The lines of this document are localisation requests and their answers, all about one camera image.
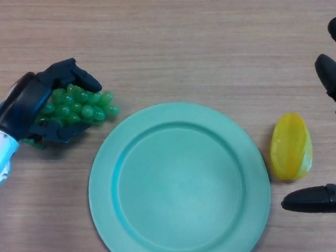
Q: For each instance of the green round plate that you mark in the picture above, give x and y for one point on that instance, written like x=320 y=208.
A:
x=180 y=186

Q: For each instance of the yellow starfruit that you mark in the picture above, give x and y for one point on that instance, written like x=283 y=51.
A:
x=291 y=146

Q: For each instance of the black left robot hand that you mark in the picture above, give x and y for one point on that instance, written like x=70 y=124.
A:
x=20 y=109

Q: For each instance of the green grape bunch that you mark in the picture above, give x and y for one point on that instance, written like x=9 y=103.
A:
x=80 y=108

